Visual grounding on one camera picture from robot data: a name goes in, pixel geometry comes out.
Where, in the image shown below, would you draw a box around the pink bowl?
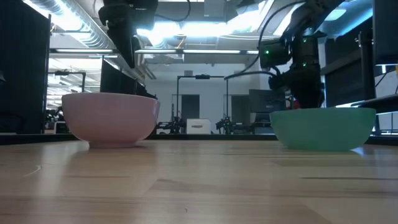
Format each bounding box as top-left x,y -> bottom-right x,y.
61,92 -> 161,149

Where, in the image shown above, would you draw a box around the green bowl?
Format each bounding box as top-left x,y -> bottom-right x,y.
269,107 -> 377,152

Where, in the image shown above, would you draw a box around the black shelf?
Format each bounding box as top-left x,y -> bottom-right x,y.
335,94 -> 398,114

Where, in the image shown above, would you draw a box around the white box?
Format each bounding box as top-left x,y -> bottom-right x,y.
186,118 -> 212,135

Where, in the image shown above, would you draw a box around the dark background monitor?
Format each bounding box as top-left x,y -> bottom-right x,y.
248,89 -> 287,114

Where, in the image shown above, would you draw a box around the black computer monitor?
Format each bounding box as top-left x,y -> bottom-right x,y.
99,57 -> 157,100

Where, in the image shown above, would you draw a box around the dark partition panel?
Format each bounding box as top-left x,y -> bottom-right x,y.
0,0 -> 52,135

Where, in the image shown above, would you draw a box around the black table edge rail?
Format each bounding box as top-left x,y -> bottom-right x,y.
0,133 -> 398,146

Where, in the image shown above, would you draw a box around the black metal frame stand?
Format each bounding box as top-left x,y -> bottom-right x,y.
176,74 -> 229,126

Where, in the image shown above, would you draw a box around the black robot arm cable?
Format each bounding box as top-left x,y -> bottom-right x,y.
223,0 -> 307,80

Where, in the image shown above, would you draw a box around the silver ceiling duct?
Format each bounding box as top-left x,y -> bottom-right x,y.
27,0 -> 156,81

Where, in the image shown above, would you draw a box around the black vertical post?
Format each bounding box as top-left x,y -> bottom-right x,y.
356,30 -> 376,101

